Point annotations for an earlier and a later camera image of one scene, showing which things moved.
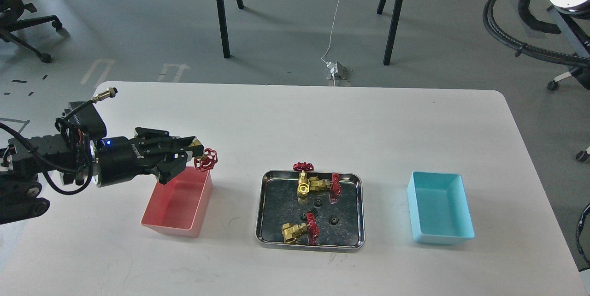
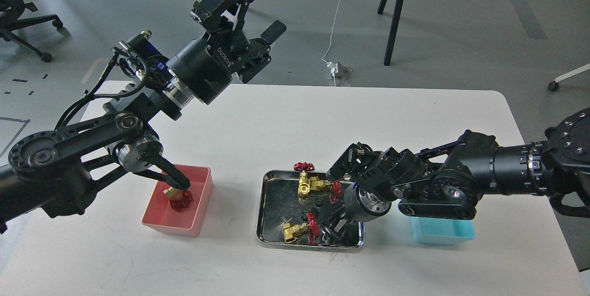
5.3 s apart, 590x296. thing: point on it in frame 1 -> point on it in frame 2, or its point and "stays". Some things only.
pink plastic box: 179,207 stays
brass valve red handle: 207,162 -> 180,200
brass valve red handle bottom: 292,232 stays
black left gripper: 118,158 -> 207,67
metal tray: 310,210 stays
